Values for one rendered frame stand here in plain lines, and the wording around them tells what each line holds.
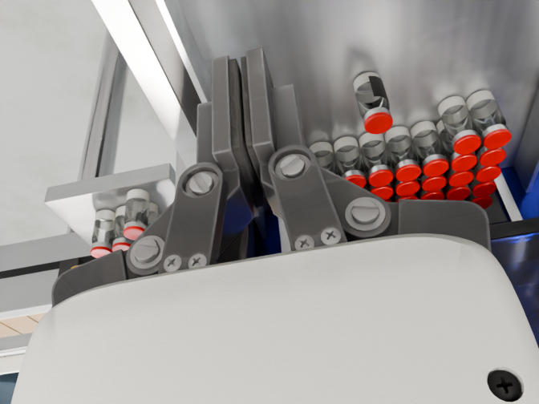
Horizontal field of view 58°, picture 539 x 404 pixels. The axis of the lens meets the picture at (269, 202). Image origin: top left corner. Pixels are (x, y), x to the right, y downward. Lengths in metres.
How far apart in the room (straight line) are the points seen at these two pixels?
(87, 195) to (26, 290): 0.17
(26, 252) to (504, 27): 0.55
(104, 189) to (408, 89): 0.29
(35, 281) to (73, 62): 1.01
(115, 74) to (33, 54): 0.70
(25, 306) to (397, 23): 0.48
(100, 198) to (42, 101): 1.20
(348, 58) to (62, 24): 1.17
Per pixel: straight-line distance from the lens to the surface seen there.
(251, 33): 0.35
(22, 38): 1.54
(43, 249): 0.65
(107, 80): 0.87
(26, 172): 1.98
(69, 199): 0.51
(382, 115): 0.36
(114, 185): 0.49
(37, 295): 0.62
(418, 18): 0.37
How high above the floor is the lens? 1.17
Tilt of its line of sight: 35 degrees down
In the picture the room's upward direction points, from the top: 175 degrees clockwise
